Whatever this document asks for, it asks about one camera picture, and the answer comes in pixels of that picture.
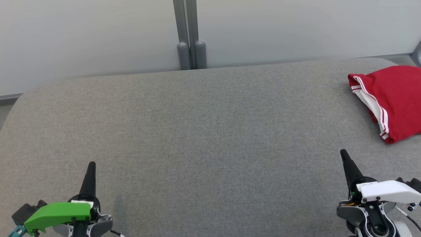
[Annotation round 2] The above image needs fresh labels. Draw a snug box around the black right camera cable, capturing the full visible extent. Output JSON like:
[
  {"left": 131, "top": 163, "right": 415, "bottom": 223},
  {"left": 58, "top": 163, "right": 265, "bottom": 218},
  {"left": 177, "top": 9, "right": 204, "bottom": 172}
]
[{"left": 394, "top": 206, "right": 421, "bottom": 231}]

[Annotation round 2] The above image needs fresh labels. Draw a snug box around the grey metal partition post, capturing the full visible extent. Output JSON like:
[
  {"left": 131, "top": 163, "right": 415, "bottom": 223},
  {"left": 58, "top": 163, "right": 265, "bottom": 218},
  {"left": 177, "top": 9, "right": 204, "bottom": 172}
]
[
  {"left": 173, "top": 0, "right": 191, "bottom": 70},
  {"left": 186, "top": 0, "right": 207, "bottom": 70}
]

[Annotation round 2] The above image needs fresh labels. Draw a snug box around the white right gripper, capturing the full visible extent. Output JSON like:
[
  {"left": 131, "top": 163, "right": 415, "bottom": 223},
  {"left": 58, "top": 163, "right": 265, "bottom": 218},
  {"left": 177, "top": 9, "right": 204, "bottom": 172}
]
[{"left": 340, "top": 149, "right": 421, "bottom": 211}]

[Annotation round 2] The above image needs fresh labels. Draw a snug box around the teal left camera connector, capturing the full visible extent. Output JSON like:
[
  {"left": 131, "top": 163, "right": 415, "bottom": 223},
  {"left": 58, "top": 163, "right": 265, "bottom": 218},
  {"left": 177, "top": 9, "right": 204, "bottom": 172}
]
[{"left": 8, "top": 225, "right": 29, "bottom": 237}]

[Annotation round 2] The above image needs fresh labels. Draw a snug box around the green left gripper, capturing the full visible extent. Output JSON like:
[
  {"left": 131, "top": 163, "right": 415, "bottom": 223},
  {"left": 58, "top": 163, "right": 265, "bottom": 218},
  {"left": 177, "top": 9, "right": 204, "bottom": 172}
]
[{"left": 24, "top": 161, "right": 100, "bottom": 237}]

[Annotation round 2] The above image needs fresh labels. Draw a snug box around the red jersey with white sleeves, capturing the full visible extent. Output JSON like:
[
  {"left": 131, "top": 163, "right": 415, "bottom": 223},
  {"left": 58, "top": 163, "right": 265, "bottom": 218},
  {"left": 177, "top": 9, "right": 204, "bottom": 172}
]
[{"left": 348, "top": 65, "right": 421, "bottom": 145}]

